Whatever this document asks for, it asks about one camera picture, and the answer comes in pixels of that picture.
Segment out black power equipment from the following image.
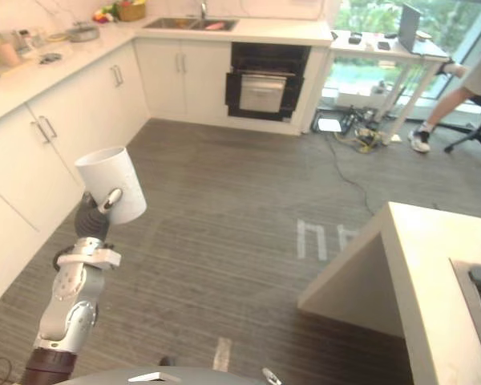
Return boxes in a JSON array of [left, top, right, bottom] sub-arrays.
[[342, 104, 386, 134]]

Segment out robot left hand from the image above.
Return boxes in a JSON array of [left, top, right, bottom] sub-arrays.
[[75, 187, 123, 241]]

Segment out stainless steel double sink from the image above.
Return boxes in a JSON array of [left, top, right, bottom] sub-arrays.
[[141, 16, 241, 33]]

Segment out black floor cable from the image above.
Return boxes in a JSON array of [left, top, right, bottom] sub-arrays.
[[322, 131, 387, 215]]

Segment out woven basket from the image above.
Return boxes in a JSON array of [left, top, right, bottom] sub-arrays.
[[117, 1, 148, 22]]

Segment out white long cabinet run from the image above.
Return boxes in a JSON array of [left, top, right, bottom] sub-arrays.
[[0, 38, 152, 318]]

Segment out grey pot with lid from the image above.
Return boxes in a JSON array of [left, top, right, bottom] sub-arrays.
[[66, 22, 102, 43]]

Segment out colourful toy fruit pile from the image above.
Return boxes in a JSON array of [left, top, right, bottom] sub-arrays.
[[92, 2, 120, 24]]

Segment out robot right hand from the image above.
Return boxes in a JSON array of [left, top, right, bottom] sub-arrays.
[[261, 367, 284, 385]]

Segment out white desk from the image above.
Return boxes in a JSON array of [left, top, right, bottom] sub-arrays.
[[328, 28, 455, 142]]

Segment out white cup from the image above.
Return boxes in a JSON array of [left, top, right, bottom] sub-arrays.
[[74, 146, 148, 225]]

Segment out yellow cable bundle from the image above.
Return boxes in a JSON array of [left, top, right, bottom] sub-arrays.
[[335, 126, 387, 155]]

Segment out person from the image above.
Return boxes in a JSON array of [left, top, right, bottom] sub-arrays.
[[407, 30, 481, 154]]

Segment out clear glass containers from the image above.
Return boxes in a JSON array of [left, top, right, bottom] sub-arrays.
[[12, 26, 46, 56]]

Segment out small dark dish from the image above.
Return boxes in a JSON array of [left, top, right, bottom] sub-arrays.
[[37, 51, 64, 66]]

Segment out black built-in dishwasher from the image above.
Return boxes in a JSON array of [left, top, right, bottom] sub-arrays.
[[224, 41, 313, 122]]

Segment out black office chair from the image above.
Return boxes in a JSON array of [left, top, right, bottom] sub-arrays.
[[436, 93, 481, 168]]

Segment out beige kitchen island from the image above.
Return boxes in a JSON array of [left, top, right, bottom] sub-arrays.
[[297, 201, 481, 385]]

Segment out pink cup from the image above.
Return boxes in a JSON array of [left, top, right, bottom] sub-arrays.
[[0, 41, 22, 68]]

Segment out white flat box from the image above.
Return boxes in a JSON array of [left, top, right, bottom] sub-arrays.
[[316, 116, 345, 134]]

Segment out grey laptop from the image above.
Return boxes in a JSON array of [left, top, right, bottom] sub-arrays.
[[397, 3, 437, 56]]

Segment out white sink cabinet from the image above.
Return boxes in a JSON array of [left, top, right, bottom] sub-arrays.
[[133, 37, 233, 122]]

